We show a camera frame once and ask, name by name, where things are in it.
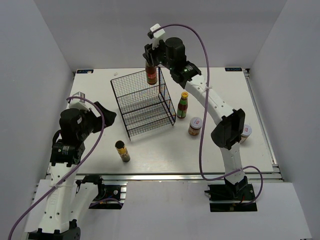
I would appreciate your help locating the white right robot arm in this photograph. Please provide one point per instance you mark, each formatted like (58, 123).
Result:
(229, 121)

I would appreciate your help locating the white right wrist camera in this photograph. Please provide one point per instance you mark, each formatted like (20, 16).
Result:
(156, 34)

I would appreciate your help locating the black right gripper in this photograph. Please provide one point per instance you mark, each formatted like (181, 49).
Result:
(150, 58)

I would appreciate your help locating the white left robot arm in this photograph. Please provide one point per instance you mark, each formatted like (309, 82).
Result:
(64, 208)

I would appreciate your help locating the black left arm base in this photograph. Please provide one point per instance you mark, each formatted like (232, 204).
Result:
(108, 196)

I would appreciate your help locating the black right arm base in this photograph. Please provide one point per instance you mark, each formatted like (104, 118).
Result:
(221, 199)

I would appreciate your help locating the blue label sticker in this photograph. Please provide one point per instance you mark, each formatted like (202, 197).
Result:
(84, 71)
(233, 69)

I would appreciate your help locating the aluminium front rail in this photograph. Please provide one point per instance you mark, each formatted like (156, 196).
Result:
(179, 177)

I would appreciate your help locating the red chili sauce bottle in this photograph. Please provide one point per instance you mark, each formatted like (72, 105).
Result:
(151, 74)

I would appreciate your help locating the blue label sticker left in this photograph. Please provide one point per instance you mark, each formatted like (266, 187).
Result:
(84, 71)

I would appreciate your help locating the orange jar white lid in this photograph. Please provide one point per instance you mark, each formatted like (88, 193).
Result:
(195, 126)

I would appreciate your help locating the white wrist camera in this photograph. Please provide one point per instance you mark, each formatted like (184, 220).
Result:
(156, 34)
(79, 104)

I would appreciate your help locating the black wire tiered rack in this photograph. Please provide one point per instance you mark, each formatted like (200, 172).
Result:
(143, 107)

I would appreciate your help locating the green label sauce bottle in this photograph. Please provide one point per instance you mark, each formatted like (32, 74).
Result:
(182, 105)

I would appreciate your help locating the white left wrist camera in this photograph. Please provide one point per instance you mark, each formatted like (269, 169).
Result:
(79, 104)

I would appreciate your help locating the black cap pepper shaker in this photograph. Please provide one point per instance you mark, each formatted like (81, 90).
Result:
(122, 151)

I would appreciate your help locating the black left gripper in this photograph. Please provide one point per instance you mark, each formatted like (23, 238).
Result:
(109, 115)

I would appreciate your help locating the blue label sticker right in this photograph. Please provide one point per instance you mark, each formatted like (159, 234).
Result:
(233, 69)

